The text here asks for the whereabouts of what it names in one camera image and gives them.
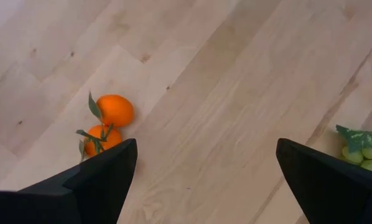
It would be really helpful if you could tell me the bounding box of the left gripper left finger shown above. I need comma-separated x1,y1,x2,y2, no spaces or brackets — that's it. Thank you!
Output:
19,138,139,224

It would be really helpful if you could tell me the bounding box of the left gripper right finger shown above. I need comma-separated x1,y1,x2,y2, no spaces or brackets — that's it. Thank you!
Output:
276,138,372,224

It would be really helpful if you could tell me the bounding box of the green grape bunch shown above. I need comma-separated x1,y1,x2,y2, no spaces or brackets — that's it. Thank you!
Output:
335,124,372,175

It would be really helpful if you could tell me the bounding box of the orange tangerine cluster with leaves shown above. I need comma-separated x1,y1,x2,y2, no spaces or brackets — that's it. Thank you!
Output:
76,91,136,163

